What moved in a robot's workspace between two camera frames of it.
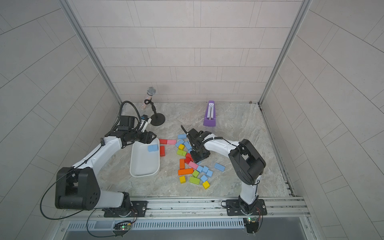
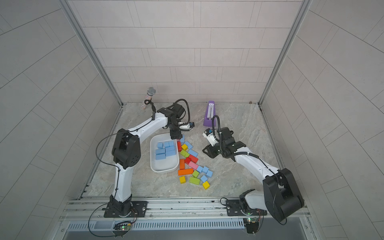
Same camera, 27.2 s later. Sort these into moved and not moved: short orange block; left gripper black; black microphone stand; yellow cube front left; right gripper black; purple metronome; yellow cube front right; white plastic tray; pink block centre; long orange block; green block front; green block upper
Moved: white plastic tray; left gripper black; right gripper black
Not moved: green block front; purple metronome; green block upper; black microphone stand; long orange block; yellow cube front left; yellow cube front right; pink block centre; short orange block
